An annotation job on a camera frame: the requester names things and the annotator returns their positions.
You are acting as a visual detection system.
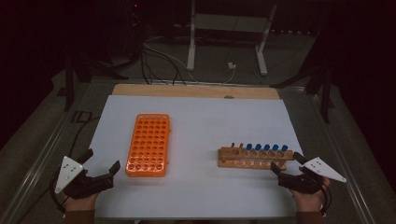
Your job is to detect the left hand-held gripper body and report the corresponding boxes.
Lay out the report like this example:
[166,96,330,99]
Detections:
[55,156,114,200]

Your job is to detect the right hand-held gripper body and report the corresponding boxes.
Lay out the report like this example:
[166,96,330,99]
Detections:
[277,157,347,195]

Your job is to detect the orange plastic tube rack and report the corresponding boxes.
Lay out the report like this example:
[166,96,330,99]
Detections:
[125,113,171,178]

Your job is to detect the wooden tube rack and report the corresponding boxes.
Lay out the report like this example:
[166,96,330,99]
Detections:
[217,142,295,171]

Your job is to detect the person's left hand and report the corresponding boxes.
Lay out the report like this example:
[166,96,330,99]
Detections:
[64,191,101,214]

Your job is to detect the person's right hand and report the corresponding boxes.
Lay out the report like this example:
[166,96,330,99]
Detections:
[290,176,332,214]

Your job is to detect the black tripod stand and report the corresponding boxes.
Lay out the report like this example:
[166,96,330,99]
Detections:
[270,60,336,124]
[57,50,129,112]

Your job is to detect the white table mat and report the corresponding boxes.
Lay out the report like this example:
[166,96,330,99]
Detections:
[88,94,304,219]

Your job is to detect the dark equipment tower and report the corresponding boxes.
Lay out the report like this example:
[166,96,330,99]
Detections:
[123,0,147,62]

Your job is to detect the white metal stand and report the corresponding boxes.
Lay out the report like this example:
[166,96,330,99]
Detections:
[186,0,278,77]

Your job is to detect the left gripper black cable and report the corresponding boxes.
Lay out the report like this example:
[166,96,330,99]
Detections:
[49,169,68,216]

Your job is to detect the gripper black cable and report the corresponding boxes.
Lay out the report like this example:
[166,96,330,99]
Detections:
[319,183,333,217]
[49,169,68,216]

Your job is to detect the long black floor cable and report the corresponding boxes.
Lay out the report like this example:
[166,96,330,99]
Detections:
[67,116,101,158]

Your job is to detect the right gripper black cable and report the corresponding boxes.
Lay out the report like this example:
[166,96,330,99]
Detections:
[319,183,333,217]

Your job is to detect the aluminium rail frame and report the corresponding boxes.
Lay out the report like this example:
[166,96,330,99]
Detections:
[0,77,378,224]

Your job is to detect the white cable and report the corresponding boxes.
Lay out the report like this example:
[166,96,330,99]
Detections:
[221,67,236,85]

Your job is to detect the black floor cables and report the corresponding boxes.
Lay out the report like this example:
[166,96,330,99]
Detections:
[139,41,189,87]

